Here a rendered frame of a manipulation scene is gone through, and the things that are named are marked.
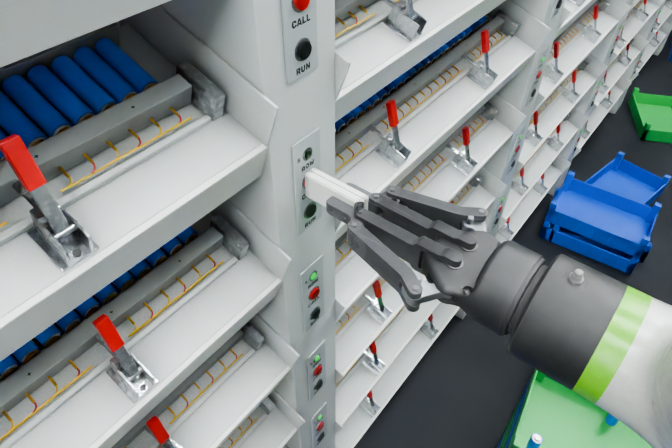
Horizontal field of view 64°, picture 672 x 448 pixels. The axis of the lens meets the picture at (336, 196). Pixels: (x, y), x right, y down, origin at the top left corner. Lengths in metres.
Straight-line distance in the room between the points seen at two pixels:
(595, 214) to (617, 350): 1.59
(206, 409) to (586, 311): 0.49
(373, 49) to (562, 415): 0.77
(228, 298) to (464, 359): 1.10
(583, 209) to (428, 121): 1.24
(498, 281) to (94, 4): 0.34
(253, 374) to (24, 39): 0.54
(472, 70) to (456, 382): 0.91
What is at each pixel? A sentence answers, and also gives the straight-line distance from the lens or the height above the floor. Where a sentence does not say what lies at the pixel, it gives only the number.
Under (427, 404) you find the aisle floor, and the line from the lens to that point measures 1.52.
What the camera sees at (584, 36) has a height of 0.70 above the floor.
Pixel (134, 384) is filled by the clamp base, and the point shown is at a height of 0.88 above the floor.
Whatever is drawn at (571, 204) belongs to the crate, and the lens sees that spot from 2.02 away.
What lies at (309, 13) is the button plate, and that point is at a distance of 0.46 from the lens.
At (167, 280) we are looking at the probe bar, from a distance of 0.58.
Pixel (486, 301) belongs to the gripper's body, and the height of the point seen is 1.00.
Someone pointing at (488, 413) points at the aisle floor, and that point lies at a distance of 1.55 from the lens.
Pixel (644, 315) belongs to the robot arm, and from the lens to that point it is 0.44.
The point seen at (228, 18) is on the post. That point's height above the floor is 1.17.
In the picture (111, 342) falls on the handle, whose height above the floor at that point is 0.95.
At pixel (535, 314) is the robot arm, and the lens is 0.43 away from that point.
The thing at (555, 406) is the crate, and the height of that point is 0.40.
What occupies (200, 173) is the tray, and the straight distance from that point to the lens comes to 0.45.
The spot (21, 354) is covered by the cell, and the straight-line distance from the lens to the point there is 0.57.
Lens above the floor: 1.35
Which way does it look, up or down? 42 degrees down
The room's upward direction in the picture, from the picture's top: straight up
